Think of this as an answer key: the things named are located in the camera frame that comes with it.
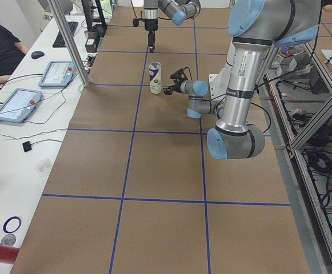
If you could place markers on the black monitor stand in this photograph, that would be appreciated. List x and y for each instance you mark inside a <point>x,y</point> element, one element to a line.
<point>95,20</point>

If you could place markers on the near teach pendant tablet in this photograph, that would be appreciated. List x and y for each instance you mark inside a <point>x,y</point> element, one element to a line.
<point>19,105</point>

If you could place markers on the black box white label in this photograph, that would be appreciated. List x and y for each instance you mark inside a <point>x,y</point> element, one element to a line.
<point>93,37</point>

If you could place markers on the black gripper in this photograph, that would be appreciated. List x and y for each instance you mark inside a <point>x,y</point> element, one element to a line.
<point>178,87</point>
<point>150,25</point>

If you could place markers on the grey round lid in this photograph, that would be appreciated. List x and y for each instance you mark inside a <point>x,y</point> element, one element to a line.
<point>9,240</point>

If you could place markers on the small black square device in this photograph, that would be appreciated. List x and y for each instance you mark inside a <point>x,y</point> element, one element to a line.
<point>27,146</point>

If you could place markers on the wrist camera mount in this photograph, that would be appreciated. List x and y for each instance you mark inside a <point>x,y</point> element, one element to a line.
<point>136,21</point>
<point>179,75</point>

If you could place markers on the far teach pendant tablet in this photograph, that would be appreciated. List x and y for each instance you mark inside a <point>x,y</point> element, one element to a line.
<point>57,74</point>

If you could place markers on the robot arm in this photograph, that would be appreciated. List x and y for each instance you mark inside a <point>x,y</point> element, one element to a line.
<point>255,26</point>
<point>176,11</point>

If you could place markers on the tennis ball Roland Garros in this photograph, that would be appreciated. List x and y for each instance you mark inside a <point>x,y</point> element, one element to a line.
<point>156,89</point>

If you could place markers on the aluminium frame post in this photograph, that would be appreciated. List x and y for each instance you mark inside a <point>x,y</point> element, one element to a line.
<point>61,21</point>

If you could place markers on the black computer mouse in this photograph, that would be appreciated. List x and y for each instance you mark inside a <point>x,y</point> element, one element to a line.
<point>37,54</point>

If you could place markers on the teach pendant tablet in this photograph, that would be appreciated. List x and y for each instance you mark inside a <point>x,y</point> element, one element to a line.
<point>57,74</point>
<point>19,105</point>

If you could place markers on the tennis ball Wilson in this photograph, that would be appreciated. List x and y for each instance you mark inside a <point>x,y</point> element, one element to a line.
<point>156,83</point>

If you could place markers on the clear tennis ball can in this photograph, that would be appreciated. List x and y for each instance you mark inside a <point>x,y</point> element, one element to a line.
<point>154,70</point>

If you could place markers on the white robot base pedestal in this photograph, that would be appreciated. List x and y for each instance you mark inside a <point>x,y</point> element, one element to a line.
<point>218,85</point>

